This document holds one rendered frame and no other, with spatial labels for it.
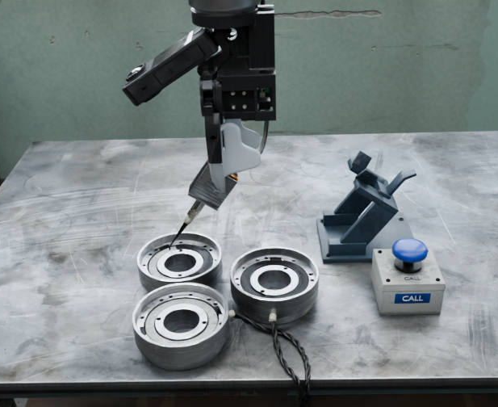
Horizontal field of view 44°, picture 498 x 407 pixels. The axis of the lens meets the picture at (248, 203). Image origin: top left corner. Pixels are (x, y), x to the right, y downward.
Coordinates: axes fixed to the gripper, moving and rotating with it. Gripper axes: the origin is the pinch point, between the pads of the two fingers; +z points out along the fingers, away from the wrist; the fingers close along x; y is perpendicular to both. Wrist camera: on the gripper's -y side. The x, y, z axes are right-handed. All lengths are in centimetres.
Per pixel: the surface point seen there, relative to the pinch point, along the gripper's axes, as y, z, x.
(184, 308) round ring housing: -3.7, 10.2, -12.0
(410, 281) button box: 21.9, 8.7, -10.0
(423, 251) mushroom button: 23.5, 5.9, -8.1
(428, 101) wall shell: 69, 53, 153
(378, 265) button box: 18.9, 8.7, -6.8
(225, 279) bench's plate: 0.5, 13.1, -2.9
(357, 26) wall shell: 40, 24, 154
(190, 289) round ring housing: -3.2, 9.7, -9.2
